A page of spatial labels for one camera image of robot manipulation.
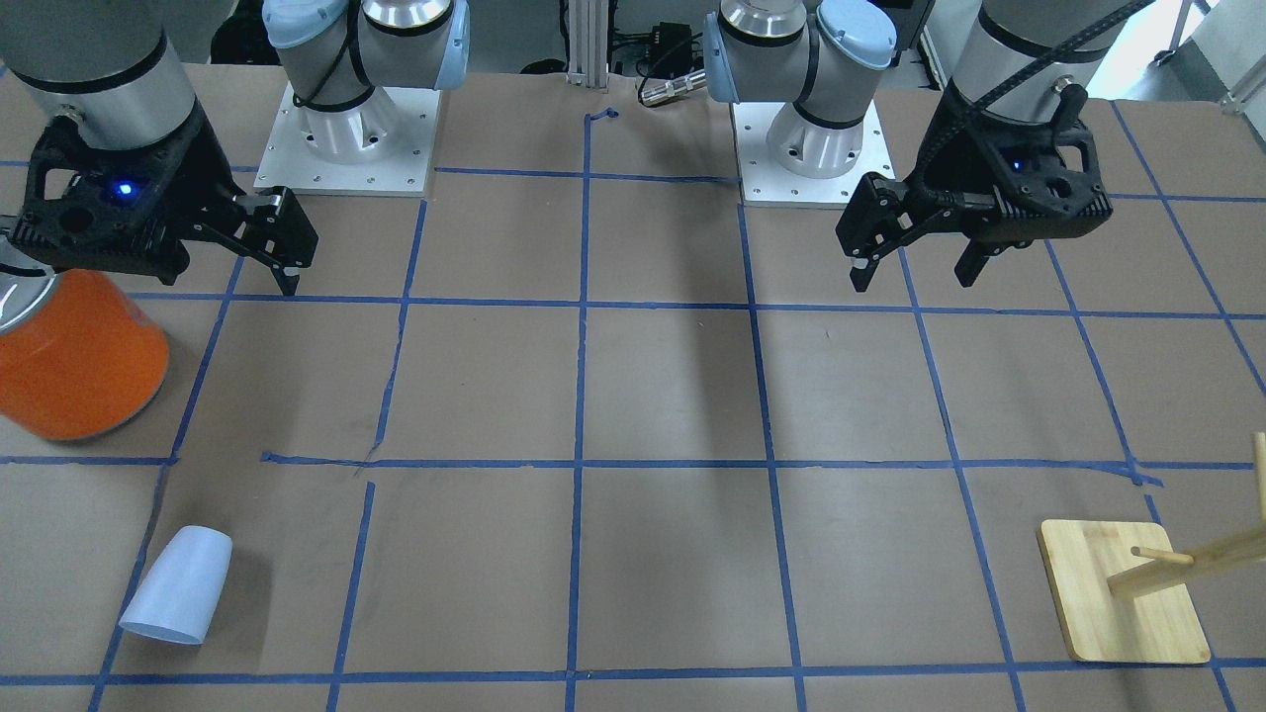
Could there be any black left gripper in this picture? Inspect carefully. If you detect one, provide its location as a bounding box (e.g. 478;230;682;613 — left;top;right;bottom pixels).
836;84;1113;293

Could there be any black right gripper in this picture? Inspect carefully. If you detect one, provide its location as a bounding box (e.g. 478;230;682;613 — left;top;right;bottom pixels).
5;103;319;296

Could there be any light blue plastic cup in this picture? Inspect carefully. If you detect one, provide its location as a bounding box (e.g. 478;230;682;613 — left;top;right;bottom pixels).
118;524;233;646

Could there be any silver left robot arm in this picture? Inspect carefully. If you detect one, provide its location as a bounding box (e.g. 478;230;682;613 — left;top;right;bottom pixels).
703;1;1143;291

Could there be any orange canister with grey lid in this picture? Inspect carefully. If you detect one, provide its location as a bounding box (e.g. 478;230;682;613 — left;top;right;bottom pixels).
1;270;170;441

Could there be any wooden mug tree stand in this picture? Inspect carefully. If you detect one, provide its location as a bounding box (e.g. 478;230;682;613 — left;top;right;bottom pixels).
1037;431;1266;665

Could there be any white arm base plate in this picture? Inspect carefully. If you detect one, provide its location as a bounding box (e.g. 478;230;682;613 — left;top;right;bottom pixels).
730;101;896;209
253;87;446;198

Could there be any aluminium frame post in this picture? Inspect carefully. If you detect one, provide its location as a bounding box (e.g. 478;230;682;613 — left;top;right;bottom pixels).
562;0;613;92

